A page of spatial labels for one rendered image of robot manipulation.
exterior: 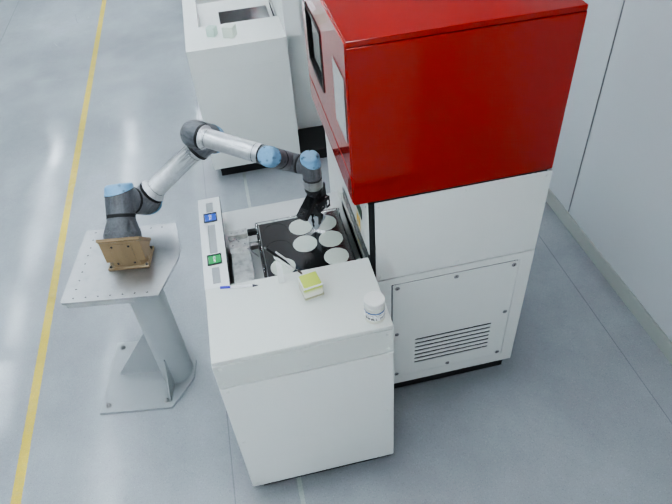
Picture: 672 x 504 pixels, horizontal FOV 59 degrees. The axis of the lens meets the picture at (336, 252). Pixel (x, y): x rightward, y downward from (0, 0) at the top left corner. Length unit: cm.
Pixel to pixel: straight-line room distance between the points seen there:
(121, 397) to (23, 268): 133
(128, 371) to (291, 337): 147
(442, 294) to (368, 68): 110
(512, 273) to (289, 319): 102
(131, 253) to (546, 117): 168
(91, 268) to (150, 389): 81
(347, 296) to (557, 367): 144
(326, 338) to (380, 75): 86
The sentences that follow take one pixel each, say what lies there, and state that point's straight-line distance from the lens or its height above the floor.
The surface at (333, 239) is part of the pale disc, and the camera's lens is 246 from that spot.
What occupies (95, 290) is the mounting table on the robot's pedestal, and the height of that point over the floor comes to 82.
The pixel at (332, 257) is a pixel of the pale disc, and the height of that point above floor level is 90.
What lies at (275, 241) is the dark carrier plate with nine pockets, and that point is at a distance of 249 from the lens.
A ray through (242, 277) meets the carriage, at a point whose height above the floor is 88.
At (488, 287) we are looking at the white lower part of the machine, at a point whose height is 65.
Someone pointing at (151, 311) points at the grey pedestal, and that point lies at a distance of 282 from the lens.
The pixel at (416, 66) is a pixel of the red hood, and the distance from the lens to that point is 188.
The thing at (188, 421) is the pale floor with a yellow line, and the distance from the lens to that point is 311.
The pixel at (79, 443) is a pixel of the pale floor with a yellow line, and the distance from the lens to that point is 325.
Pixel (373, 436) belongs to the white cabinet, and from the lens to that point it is 262.
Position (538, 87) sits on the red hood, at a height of 157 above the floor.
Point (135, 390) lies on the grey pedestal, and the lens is 329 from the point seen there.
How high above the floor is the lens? 255
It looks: 44 degrees down
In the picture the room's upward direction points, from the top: 5 degrees counter-clockwise
